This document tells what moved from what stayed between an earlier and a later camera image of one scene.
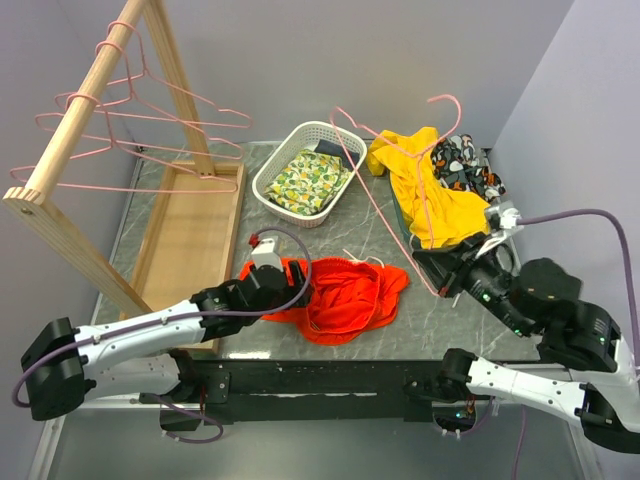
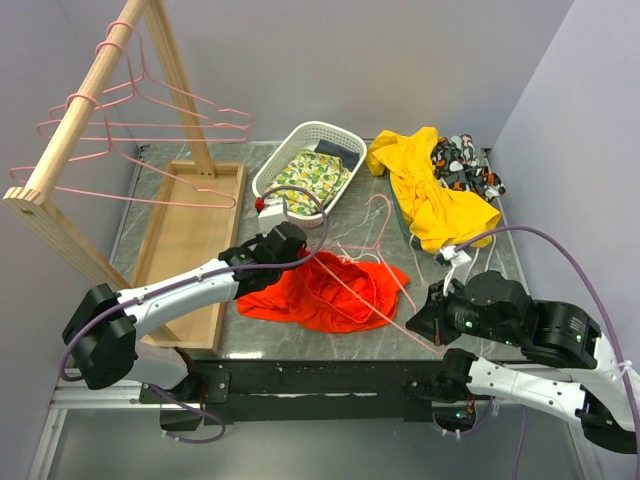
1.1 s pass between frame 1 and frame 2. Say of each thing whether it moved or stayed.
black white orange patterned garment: stayed
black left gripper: moved
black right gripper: moved
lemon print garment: stayed
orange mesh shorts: moved
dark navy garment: stayed
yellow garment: stayed
